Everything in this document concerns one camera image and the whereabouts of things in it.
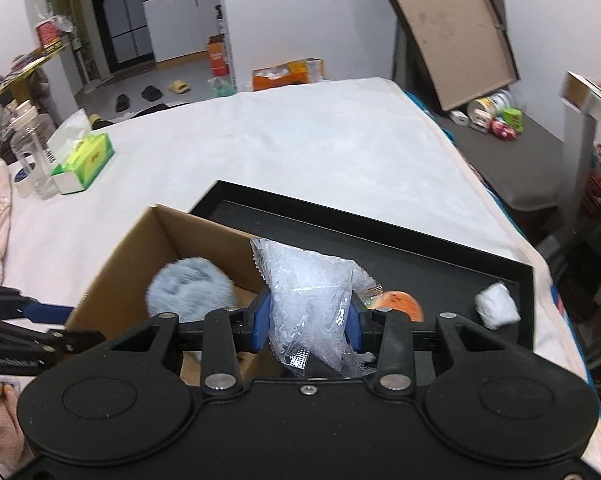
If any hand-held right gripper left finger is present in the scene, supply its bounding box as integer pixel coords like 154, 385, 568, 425
100, 289, 275, 394

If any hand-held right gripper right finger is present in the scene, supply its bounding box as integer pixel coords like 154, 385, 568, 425
349, 292, 536, 393

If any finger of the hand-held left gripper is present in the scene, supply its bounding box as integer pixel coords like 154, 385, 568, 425
0, 283, 76, 324
0, 324, 107, 377

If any burger plush toy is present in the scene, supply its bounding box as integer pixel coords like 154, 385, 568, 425
368, 290, 424, 323

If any clear bubble wrap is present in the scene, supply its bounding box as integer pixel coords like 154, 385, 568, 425
250, 237, 384, 378

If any grey-blue fluffy plush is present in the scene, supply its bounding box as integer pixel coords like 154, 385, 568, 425
145, 256, 238, 323

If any black tray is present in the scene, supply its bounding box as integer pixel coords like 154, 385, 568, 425
188, 179, 536, 361

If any brown cardboard box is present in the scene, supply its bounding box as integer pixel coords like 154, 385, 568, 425
63, 204, 281, 396

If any white tissue ball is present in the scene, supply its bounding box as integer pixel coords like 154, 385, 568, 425
475, 282, 521, 331

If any green tissue box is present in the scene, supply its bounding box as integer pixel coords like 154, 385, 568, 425
45, 110, 116, 196

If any clear plastic bottle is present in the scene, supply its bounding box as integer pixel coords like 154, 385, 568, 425
10, 114, 57, 200

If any grey bench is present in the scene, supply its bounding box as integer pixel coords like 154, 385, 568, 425
432, 109, 565, 212

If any green plastic bag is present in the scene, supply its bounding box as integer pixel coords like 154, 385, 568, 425
209, 76, 237, 100

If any cluttered yellow-edged shelf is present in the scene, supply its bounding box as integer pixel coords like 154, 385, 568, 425
0, 41, 74, 110

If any red toy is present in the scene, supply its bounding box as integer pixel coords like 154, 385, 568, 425
490, 119, 517, 142

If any orange paper bag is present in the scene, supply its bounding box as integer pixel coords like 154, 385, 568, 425
252, 58, 325, 92

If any white tin can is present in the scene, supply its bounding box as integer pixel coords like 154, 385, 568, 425
467, 88, 514, 129

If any orange cardboard box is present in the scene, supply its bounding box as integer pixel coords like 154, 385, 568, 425
206, 35, 232, 79

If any red snack container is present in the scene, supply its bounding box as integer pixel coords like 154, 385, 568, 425
34, 17, 65, 52

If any black framed glass door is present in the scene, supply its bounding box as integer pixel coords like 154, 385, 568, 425
84, 0, 156, 75

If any white cabinet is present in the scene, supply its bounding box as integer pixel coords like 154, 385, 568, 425
142, 0, 227, 64

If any white desk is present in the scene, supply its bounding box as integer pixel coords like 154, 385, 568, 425
559, 70, 601, 223

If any brown board with black frame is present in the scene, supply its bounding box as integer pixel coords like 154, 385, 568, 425
368, 0, 522, 113

